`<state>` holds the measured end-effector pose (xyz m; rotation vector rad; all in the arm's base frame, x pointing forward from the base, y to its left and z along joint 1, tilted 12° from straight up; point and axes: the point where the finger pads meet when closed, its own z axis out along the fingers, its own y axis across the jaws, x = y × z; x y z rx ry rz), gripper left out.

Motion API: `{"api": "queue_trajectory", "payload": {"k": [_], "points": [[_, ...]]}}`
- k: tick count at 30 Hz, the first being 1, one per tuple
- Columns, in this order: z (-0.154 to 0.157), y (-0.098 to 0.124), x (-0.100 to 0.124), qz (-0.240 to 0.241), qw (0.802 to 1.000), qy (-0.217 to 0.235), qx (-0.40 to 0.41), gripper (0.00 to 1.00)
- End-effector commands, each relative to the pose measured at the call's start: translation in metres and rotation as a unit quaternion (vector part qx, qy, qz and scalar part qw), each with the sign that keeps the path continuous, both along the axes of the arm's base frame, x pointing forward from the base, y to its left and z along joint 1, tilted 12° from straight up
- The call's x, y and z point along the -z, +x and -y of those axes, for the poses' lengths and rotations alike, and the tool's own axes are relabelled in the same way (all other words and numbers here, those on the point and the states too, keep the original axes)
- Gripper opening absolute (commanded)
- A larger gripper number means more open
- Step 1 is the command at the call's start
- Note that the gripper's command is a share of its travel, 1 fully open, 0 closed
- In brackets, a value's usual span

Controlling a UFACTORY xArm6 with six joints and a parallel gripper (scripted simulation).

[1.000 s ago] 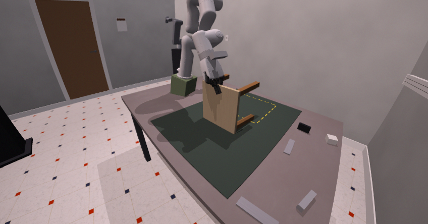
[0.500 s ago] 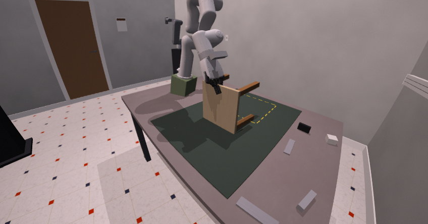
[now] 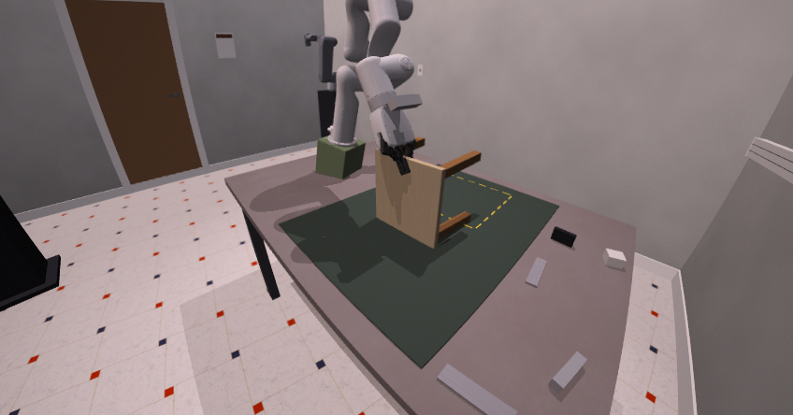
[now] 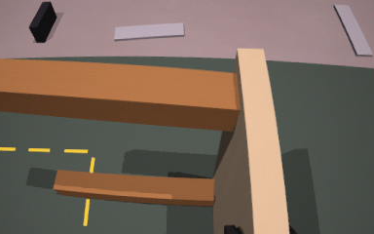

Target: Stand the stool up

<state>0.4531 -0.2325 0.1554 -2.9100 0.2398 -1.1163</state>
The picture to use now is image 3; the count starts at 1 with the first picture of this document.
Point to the pale pink cube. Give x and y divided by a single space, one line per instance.
614 258

